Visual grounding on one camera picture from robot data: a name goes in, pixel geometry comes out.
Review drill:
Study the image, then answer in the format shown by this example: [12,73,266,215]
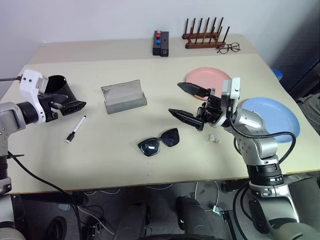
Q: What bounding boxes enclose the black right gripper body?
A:
[196,87,226,126]

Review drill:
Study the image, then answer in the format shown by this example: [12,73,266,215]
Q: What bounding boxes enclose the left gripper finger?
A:
[60,99,87,117]
[50,94,69,109]

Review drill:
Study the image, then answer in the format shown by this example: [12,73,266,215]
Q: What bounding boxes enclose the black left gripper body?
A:
[39,93,66,123]

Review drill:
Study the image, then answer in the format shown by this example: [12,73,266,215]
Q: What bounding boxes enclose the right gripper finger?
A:
[177,81,212,99]
[168,108,204,132]

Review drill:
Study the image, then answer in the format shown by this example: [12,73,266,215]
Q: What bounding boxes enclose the white marker with black cap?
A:
[65,115,88,144]

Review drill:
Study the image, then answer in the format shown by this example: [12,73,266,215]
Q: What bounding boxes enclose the white paper scrap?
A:
[207,133,222,145]

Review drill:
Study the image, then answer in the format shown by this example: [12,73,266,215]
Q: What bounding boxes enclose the black sunglasses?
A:
[136,127,181,158]

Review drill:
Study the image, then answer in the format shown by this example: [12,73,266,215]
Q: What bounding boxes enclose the blue plate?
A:
[240,97,301,144]

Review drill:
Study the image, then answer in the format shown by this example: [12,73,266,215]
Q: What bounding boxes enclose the black cup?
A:
[45,74,78,104]

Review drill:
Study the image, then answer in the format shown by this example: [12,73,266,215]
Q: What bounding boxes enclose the pink plate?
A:
[186,66,233,102]

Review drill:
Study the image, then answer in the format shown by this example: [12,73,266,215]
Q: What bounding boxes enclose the brown wooden plate rack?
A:
[181,17,231,50]

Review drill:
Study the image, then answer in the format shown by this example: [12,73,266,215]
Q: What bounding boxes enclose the black-rimmed clear eyeglasses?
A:
[216,42,242,55]

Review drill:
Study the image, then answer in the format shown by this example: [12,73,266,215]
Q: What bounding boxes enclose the black box with coloured buttons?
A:
[152,30,164,56]

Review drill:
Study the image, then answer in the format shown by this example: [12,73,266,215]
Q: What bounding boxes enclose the small blue round object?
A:
[272,68,284,81]

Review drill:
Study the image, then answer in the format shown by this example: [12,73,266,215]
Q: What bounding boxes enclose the grey-green cloth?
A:
[296,93,320,131]

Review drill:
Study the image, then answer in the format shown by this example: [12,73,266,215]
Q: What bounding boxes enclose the dark rounded shape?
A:
[175,196,217,240]
[116,201,149,240]

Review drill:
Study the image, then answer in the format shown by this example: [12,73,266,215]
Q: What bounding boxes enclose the dark woven panel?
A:
[268,0,320,94]

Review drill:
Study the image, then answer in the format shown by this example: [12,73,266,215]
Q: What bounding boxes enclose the black metal bar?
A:
[219,209,240,240]

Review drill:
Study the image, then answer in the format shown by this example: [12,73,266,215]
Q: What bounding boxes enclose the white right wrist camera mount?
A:
[220,76,242,127]

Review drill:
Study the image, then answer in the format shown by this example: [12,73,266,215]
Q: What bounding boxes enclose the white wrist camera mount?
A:
[19,69,50,125]
[220,76,242,127]

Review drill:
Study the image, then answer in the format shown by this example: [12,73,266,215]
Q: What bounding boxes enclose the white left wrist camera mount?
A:
[19,69,50,125]

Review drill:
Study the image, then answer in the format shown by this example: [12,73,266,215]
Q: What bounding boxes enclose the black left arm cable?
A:
[0,76,82,236]

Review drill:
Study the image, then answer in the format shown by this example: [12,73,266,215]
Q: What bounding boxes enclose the white floor cable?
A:
[194,180,221,214]

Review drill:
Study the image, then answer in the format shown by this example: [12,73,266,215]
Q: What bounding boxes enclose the black floor cables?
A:
[74,203,113,237]

